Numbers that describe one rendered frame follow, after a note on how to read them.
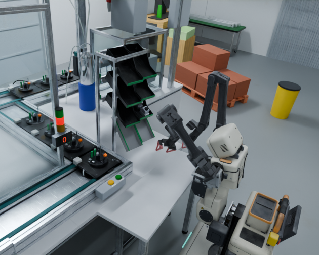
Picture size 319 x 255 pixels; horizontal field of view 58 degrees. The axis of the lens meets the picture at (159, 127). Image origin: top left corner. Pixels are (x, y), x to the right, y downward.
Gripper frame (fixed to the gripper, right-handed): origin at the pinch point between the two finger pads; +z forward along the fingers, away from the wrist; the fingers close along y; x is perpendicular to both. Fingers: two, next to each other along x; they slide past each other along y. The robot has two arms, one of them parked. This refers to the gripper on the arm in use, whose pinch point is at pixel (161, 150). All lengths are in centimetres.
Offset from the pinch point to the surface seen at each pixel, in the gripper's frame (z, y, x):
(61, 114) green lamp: 2, 70, -17
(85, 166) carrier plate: 33, 42, -4
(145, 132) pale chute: 12.4, -2.8, -27.5
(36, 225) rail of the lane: 35, 76, 37
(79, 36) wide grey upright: 20, 32, -147
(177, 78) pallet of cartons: 97, -225, -282
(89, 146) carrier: 36, 34, -24
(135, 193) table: 23.6, 13.9, 20.8
